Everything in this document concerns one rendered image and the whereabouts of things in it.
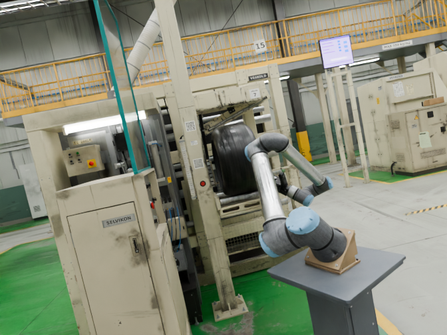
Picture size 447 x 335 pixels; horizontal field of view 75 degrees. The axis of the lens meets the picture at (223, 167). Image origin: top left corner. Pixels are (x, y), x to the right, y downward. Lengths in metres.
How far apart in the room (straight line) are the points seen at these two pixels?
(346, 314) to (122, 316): 1.06
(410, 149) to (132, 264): 5.69
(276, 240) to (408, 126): 5.18
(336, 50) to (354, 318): 5.25
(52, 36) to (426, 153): 12.43
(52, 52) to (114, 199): 12.08
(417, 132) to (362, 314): 5.12
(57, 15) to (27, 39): 1.42
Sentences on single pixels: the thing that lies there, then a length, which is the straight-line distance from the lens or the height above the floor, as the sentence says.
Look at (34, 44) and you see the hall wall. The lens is 13.72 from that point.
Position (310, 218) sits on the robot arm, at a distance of 1.44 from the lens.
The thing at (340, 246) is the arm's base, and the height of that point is 0.72.
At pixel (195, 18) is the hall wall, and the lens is 12.60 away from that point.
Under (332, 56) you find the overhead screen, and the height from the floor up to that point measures 2.52.
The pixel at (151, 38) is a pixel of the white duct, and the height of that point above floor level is 2.30.
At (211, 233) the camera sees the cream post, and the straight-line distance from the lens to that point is 2.33.
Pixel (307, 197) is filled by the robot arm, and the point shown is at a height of 0.85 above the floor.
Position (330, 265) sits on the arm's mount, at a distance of 1.60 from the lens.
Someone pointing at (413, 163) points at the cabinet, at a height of 0.26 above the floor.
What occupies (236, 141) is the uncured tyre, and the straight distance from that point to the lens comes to 2.11.
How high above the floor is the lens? 1.32
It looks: 4 degrees down
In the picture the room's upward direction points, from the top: 12 degrees counter-clockwise
